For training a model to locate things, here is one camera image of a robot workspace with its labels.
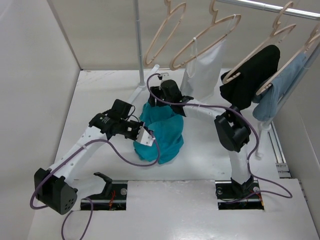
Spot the teal t shirt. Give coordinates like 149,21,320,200
139,102,184,165

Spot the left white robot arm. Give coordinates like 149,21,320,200
34,99,154,215

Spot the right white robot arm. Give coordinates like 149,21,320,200
147,79,254,199

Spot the wooden hanger with white cloth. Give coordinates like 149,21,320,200
169,0,242,72

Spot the wooden hanger with black cloth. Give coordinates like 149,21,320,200
221,0,297,85

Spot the wooden hanger with blue cloth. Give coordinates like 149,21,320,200
255,21,320,96

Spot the white cloth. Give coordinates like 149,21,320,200
180,37,226,101

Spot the black cloth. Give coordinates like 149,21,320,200
219,45,281,110

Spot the light blue cloth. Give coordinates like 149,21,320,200
252,52,307,122

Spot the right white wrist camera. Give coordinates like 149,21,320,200
158,72,170,81

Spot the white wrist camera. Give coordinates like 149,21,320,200
158,72,170,81
135,126,156,147

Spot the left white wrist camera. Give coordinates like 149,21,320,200
135,126,156,147

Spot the white clothes rack frame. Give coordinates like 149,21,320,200
130,0,320,159

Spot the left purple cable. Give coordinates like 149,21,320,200
29,128,161,240

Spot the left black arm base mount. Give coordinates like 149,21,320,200
87,172,128,211

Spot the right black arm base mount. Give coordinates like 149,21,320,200
215,180,265,210

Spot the aluminium rail at right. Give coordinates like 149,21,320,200
268,122,292,179

